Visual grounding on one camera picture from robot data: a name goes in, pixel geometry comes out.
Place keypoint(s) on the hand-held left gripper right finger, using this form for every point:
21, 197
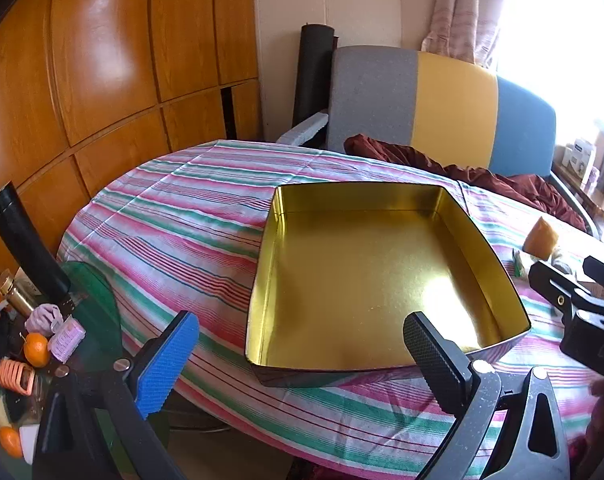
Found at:
432, 355

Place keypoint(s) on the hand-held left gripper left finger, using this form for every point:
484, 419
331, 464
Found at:
167, 360

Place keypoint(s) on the yellow sponge cake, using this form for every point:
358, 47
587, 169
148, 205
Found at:
541, 240

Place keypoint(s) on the gold metal tin box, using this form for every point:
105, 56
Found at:
362, 270

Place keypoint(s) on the green glass side table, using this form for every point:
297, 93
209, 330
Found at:
94, 290

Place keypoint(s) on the maroon blanket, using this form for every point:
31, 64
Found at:
522, 185

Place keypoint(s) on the white carton with blue print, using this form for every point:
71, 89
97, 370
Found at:
579, 155

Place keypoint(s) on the orange fruit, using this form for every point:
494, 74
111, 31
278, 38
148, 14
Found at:
9, 442
37, 350

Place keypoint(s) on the striped tablecloth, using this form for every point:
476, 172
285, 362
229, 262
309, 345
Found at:
182, 210

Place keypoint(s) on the orange hair clip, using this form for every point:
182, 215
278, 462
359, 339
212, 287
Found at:
14, 377

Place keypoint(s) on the gold bottle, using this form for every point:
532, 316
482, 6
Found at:
17, 295

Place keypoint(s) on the black bottle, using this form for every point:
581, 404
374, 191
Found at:
27, 245

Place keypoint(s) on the grey yellow blue headboard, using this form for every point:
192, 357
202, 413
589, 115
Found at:
457, 105

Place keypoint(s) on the floral beige curtain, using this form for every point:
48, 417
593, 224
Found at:
457, 10

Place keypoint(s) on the wooden wardrobe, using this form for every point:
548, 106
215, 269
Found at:
107, 60

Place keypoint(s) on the black rolled mat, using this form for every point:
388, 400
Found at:
312, 70

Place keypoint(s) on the grey bed rail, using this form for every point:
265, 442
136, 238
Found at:
577, 205
302, 132

